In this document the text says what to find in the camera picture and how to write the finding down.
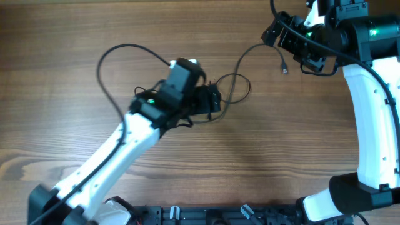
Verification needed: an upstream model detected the black USB-A cable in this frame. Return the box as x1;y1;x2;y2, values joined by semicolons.
190;42;289;124

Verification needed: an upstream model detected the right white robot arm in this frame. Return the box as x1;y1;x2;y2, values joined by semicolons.
262;1;399;224

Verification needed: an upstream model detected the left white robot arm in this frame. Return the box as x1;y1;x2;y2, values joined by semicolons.
27;58;212;224

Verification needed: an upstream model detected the black mounting rail base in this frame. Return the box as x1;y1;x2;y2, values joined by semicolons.
102;196;354;225

